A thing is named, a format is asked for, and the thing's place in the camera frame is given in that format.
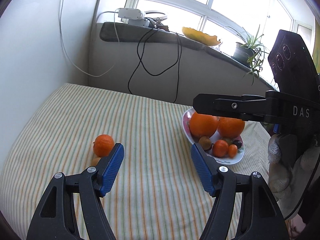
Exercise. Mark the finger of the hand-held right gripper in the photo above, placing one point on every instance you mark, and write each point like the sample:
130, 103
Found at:
225, 105

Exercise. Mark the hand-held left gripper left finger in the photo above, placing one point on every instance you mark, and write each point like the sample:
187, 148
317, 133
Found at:
112, 170

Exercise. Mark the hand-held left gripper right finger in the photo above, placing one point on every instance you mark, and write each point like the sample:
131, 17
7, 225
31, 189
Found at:
202, 170

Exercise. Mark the brown longan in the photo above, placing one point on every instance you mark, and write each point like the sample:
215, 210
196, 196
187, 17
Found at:
205, 142
95, 160

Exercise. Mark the large orange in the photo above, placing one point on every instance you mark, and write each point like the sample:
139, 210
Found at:
202, 126
231, 128

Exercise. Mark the floral white plate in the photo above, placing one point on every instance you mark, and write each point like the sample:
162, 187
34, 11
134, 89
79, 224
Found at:
225, 160

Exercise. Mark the small mandarin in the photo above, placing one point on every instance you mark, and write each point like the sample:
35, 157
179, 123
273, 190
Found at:
103, 145
220, 148

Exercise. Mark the yellow-green plum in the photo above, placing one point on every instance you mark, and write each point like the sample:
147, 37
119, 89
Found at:
226, 139

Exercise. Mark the orange kumquat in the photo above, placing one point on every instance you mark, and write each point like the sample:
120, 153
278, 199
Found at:
232, 151

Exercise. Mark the dark purple plum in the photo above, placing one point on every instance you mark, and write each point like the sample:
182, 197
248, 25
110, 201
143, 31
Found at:
238, 144

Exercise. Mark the person's right hand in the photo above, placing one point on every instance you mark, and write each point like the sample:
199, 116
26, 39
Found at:
277, 180

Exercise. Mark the potted spider plant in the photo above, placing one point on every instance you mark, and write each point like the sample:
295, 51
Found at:
241, 52

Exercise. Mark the yellow fruit bowl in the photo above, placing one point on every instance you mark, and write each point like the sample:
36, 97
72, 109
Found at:
200, 37

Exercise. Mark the white-framed window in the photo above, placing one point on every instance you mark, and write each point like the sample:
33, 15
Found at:
210, 8

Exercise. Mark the grey windowsill mat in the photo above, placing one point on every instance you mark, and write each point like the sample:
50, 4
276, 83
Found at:
125, 32

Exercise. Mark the white power strip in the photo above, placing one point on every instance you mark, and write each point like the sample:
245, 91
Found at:
130, 13

